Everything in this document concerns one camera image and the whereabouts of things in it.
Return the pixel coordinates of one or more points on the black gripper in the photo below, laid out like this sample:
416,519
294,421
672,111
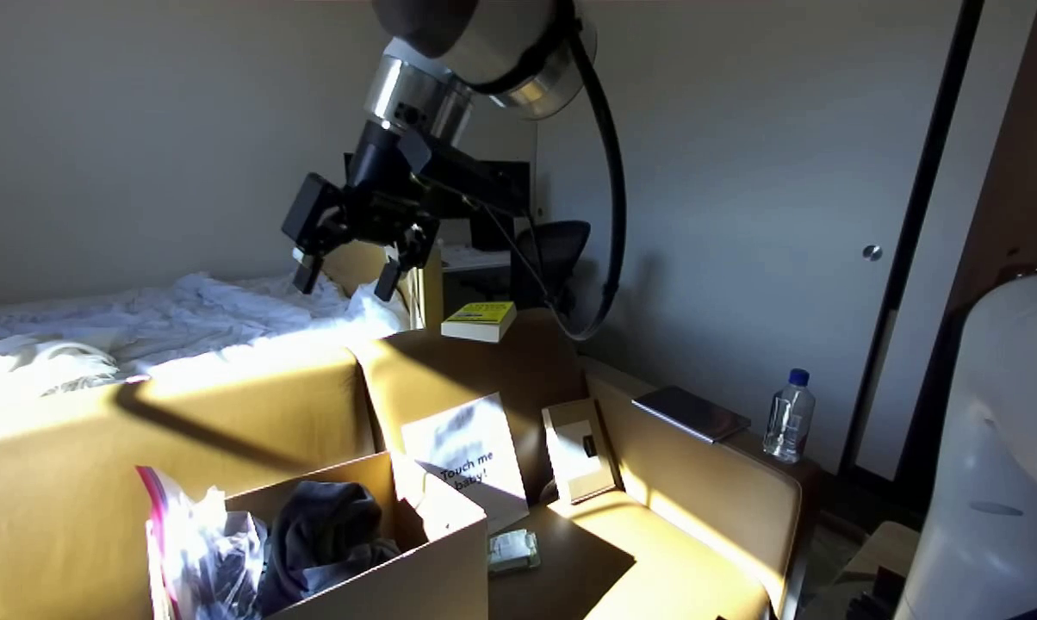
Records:
423,190

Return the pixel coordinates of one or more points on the clear plastic bag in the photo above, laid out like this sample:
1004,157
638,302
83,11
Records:
195,551

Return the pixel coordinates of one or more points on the open cardboard box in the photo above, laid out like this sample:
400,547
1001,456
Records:
68,492
423,574

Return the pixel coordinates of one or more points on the wooden bed headboard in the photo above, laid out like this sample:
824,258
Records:
364,267

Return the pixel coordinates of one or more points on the yellow book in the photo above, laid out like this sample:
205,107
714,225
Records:
481,321

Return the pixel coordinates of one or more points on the black monitor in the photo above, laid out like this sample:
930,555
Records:
504,183

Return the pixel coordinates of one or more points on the white printed card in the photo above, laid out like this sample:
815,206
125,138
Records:
465,441

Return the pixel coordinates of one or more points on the black office chair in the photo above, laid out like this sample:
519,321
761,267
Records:
557,258

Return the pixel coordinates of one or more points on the small tan carton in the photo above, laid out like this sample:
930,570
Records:
578,450

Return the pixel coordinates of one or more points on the small green packet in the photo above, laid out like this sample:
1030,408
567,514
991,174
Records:
513,551

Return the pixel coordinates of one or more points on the dark notebook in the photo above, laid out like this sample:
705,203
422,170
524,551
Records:
689,411

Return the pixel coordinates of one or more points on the clear water bottle blue cap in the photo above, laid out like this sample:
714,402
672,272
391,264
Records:
790,418

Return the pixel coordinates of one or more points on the round metal door knob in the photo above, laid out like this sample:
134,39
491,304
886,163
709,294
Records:
873,248

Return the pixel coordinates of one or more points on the flat cardboard piece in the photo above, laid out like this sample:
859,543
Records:
880,551

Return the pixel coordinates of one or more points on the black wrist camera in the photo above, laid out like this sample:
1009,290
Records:
307,206

